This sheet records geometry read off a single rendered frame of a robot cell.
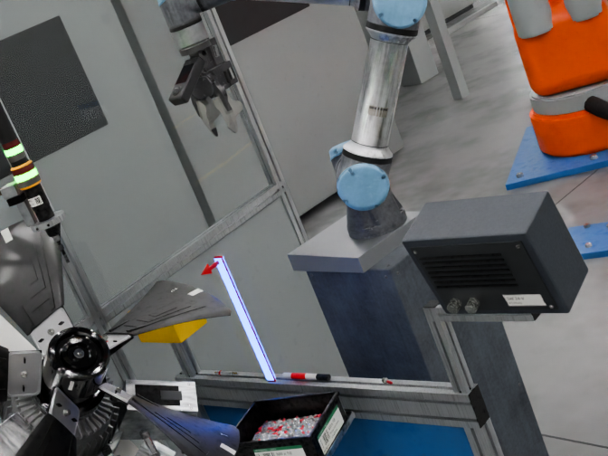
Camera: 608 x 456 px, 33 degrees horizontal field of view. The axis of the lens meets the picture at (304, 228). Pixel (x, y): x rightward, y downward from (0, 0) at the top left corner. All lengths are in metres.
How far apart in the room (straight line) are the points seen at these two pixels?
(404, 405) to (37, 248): 0.82
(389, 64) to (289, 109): 4.03
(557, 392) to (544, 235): 1.95
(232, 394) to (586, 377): 1.55
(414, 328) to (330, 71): 4.23
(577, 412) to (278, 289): 1.06
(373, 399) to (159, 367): 1.03
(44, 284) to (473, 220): 0.87
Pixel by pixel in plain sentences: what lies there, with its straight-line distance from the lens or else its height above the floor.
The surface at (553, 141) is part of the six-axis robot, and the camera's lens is 5.74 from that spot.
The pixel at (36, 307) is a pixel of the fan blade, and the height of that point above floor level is 1.30.
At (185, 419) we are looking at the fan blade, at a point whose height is 1.01.
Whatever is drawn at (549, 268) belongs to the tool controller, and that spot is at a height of 1.14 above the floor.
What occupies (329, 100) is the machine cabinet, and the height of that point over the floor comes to 0.59.
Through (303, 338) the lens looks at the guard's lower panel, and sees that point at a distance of 3.51.
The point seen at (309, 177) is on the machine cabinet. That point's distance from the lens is 6.36.
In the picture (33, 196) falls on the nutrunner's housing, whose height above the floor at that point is 1.52.
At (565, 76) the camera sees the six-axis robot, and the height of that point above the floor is 0.47.
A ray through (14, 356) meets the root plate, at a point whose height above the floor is 1.26.
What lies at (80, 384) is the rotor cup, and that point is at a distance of 1.99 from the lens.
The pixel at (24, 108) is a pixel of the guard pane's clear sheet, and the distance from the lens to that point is 2.89.
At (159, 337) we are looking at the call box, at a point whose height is 1.00.
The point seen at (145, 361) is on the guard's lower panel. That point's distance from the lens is 3.06.
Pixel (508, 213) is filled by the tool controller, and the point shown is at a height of 1.24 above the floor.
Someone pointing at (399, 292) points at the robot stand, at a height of 0.94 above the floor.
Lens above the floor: 1.86
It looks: 17 degrees down
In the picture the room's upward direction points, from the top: 22 degrees counter-clockwise
